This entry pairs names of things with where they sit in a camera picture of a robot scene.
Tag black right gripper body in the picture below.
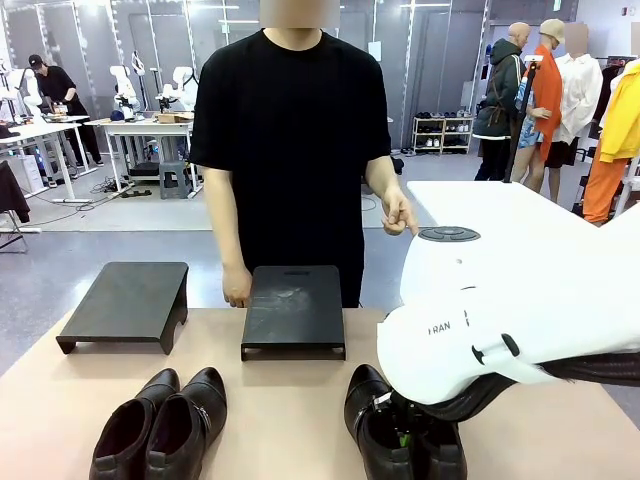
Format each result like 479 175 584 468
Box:
377 392 427 435

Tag black leather dress shoe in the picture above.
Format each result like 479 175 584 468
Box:
343 363 419 480
414 418 469 480

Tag person's left forearm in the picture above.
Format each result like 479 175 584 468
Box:
364 154 402 200

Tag person's right forearm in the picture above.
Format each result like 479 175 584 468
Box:
202 164 251 274

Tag narrow scuffed black shoe stand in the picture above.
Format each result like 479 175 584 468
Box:
240 265 347 362

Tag person in black t-shirt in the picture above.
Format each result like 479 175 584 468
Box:
188 27 392 309

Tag wide black shoe stand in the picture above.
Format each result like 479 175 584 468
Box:
55 261 190 356

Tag person's left hand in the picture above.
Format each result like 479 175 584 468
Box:
380 187 421 237

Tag person's right hand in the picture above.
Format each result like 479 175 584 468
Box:
221 264 253 309

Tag dark brown leather shoe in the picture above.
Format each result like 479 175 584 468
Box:
143 366 228 480
88 368 181 480

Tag white side table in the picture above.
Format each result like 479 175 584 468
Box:
407 179 619 244

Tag wooden shoe rack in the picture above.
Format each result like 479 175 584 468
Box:
412 114 475 156

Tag orange trousers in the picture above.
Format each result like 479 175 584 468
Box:
582 157 630 226

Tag grey plastic stool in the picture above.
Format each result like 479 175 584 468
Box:
159 160 197 201

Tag mannequin in dark green jacket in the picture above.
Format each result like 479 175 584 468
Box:
472 22 534 182

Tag mannequin in orange top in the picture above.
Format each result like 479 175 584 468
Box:
510 18 567 195

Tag figure in white shirt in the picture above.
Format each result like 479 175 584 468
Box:
543 22 605 204

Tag yellow hoodie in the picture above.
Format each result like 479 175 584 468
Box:
598 62 640 165

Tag white workbench with cardboard box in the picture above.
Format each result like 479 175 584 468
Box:
83 116 202 195

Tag white storage box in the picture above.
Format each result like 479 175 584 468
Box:
8 153 45 195

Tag black jacket on chair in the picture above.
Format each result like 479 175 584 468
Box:
0 159 32 225

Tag long white workbench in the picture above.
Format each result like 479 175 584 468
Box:
0 114 95 204

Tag man in black cap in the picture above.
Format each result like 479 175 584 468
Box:
28 53 105 168

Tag black corrugated cable sleeve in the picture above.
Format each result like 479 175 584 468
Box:
422 349 640 427

